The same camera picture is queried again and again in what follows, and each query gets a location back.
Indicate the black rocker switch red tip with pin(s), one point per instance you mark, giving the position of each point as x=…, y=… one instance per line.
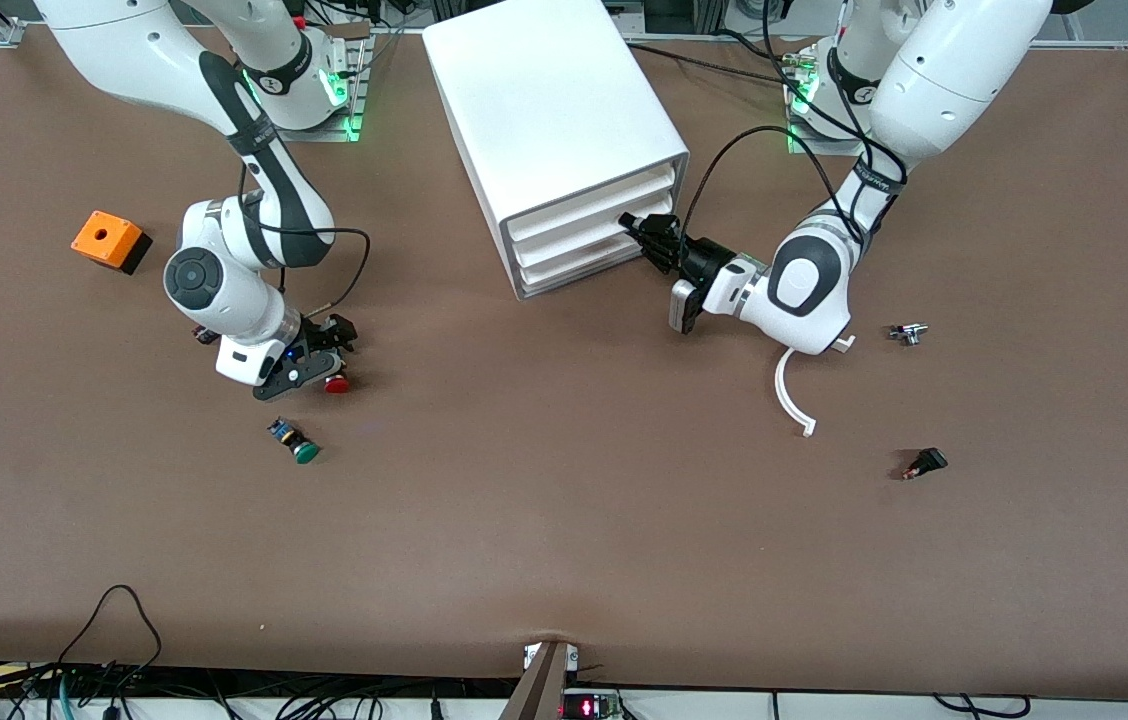
x=927, y=462

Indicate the brown wooden post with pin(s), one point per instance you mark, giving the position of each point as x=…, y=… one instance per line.
x=539, y=690

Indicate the aluminium frame corner profile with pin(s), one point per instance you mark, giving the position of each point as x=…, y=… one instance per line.
x=4, y=25

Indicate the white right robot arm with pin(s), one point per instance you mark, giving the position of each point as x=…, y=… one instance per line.
x=124, y=50

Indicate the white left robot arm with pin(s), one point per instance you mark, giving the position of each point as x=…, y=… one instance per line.
x=954, y=70

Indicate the white cabinet drawer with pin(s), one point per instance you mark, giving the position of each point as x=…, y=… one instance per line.
x=584, y=205
x=574, y=236
x=574, y=265

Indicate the white drawer cabinet housing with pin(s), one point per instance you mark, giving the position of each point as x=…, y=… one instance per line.
x=544, y=90

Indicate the black right camera mount bracket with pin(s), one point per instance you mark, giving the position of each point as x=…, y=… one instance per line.
x=294, y=378

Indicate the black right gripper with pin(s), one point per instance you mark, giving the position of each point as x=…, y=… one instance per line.
x=333, y=331

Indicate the orange button enclosure box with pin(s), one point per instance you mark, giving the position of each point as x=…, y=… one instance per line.
x=106, y=238

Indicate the small device red display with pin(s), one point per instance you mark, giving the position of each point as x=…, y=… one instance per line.
x=589, y=708

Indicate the small black electrical component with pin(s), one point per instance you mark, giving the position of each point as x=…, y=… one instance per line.
x=204, y=335

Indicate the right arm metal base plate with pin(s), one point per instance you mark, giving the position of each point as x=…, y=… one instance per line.
x=324, y=133

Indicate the small silver toggle switch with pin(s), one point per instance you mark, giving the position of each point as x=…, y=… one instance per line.
x=909, y=333

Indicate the green push button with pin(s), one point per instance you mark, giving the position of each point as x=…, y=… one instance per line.
x=299, y=445

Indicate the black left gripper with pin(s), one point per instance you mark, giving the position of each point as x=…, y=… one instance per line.
x=699, y=259

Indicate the red mushroom push button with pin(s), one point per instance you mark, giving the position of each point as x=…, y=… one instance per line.
x=337, y=384

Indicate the white curved plastic bracket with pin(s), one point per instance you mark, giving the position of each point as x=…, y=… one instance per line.
x=782, y=385

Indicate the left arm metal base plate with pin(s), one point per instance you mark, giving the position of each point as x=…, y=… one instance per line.
x=824, y=147

